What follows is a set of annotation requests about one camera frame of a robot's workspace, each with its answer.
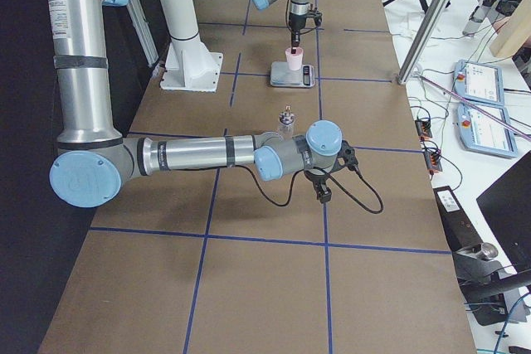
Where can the blue teach pendant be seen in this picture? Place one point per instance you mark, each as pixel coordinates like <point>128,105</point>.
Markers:
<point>479,82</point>
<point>481,134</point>

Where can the silver electronic kitchen scale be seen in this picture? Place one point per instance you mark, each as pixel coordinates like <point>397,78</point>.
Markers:
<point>282,76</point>

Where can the aluminium frame post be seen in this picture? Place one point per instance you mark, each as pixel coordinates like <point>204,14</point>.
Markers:
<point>431,18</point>

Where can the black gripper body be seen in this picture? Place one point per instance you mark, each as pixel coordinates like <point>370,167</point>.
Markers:
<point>317,180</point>
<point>294,23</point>

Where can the pink paper cup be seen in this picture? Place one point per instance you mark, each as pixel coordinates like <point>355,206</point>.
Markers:
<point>294,58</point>

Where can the near blue teach pendant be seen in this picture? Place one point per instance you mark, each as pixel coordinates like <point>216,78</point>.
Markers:
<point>481,134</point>

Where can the far blue teach pendant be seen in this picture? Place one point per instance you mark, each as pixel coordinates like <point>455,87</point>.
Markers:
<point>479,82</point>

